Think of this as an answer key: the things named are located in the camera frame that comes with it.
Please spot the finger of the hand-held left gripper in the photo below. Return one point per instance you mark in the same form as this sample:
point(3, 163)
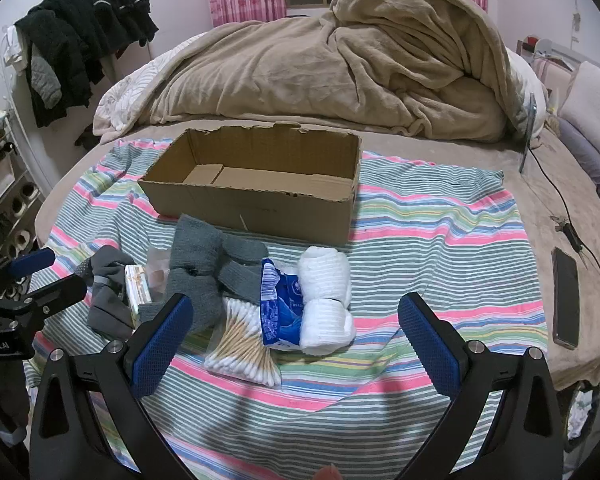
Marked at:
point(30, 261)
point(60, 287)

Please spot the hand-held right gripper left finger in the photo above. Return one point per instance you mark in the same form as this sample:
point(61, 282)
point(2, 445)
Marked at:
point(161, 342)

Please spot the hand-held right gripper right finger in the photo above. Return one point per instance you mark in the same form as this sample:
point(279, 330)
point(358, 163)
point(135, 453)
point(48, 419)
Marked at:
point(428, 342)

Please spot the dark grey short sock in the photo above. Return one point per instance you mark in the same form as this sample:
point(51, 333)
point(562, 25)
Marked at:
point(110, 295)

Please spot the small yellow printed box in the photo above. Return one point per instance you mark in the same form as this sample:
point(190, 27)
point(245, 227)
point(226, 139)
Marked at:
point(139, 285)

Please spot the bag of cotton swabs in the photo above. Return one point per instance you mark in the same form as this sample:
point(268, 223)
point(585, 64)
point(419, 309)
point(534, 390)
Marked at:
point(245, 342)

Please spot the grey knitted sock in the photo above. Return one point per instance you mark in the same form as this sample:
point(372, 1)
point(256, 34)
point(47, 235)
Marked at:
point(197, 255)
point(237, 275)

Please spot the white socks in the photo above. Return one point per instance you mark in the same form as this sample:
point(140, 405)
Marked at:
point(325, 297)

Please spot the blue plastic packet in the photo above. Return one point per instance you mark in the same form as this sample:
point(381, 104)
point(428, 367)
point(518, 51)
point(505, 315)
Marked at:
point(279, 305)

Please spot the brown cardboard box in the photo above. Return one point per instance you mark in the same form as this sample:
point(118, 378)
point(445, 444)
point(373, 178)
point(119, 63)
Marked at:
point(260, 187)

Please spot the shoe rack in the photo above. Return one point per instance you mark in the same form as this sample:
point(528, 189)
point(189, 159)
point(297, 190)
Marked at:
point(5, 200)

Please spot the clear plastic bag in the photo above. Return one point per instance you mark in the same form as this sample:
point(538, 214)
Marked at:
point(157, 270)

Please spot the striped cloth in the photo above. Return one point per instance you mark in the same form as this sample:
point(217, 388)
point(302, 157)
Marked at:
point(379, 280)

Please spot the black smartphone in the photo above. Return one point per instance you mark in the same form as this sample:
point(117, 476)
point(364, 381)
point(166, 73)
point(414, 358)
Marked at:
point(565, 297)

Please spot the bed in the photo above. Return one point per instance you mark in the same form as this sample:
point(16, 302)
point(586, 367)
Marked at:
point(569, 210)

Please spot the white floral quilt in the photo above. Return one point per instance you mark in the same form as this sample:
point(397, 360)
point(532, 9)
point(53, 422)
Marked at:
point(130, 90)

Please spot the pile of black clothes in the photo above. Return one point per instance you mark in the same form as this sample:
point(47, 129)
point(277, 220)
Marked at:
point(75, 35)

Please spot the grey pillow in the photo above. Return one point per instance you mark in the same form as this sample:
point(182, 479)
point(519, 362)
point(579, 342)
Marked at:
point(584, 152)

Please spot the beige fleece blanket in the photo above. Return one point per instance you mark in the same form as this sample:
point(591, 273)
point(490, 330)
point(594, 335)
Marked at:
point(360, 65)

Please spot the white patterned pillow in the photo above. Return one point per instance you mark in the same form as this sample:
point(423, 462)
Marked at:
point(592, 105)

